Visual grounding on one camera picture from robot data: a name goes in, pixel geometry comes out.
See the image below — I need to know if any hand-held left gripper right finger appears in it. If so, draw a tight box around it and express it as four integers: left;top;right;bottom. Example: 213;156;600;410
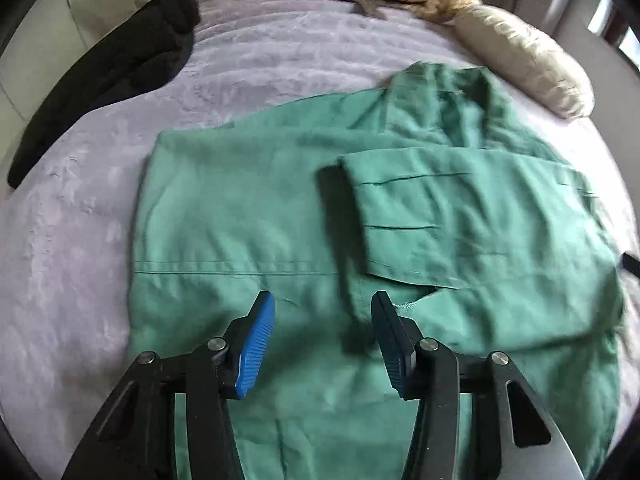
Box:
371;291;587;480

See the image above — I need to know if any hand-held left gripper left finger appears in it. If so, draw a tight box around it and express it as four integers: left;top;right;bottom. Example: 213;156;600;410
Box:
62;291;276;480

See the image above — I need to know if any green jacket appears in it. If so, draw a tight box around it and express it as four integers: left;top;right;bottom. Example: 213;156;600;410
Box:
127;60;630;480

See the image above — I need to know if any grey plush blanket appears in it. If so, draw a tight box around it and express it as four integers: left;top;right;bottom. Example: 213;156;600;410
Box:
0;0;640;480

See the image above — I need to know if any window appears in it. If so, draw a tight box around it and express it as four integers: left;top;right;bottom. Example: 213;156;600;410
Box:
586;0;640;67

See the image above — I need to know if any beige puffy jacket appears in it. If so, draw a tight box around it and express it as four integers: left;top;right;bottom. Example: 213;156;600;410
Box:
292;0;596;120

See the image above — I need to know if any black garment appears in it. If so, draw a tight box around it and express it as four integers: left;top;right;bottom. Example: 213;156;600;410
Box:
7;0;202;189

